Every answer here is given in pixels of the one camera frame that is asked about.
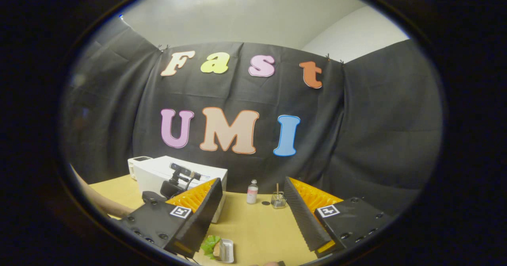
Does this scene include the white microwave oven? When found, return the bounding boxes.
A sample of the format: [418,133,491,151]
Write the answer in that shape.
[135,156,228,224]

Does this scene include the wire mesh pen holder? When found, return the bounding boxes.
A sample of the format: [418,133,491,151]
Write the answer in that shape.
[271,184,286,209]

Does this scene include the lettuce sandwich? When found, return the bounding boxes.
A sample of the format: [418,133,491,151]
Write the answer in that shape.
[200,235,222,260]

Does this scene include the white toaster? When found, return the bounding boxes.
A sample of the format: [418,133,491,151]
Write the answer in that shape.
[128,156,153,180]

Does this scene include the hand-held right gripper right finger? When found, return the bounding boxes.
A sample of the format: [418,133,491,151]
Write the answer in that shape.
[283,177,393,258]

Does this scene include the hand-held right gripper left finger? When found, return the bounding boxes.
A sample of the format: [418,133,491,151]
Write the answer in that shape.
[119,178,223,258]

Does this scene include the white rectangular tray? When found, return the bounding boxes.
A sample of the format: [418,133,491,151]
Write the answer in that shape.
[219,238,235,263]

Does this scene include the small clear pink-label bottle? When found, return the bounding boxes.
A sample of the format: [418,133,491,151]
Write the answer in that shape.
[246,180,259,205]

